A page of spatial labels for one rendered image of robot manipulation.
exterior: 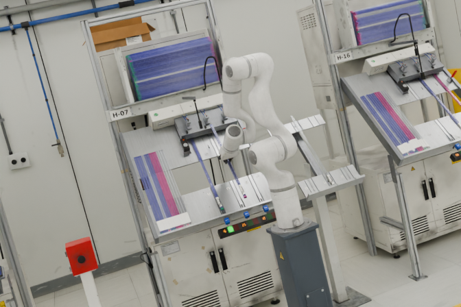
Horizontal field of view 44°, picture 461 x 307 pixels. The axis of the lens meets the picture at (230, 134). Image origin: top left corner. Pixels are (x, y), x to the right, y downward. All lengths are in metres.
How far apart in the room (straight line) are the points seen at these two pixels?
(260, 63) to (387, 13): 1.54
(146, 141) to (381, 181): 1.49
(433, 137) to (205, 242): 1.48
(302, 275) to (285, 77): 2.82
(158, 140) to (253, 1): 2.19
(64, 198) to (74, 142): 0.46
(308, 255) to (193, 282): 0.96
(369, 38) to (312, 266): 1.71
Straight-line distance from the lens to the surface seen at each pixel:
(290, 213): 2.57
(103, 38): 3.63
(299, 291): 2.65
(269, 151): 2.48
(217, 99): 3.36
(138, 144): 3.26
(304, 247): 2.61
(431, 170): 3.90
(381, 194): 3.72
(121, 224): 4.92
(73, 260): 3.05
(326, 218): 3.27
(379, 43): 3.87
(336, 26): 3.91
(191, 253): 3.33
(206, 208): 3.02
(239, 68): 2.46
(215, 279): 3.41
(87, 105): 4.78
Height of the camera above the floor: 1.51
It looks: 8 degrees down
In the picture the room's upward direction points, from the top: 14 degrees counter-clockwise
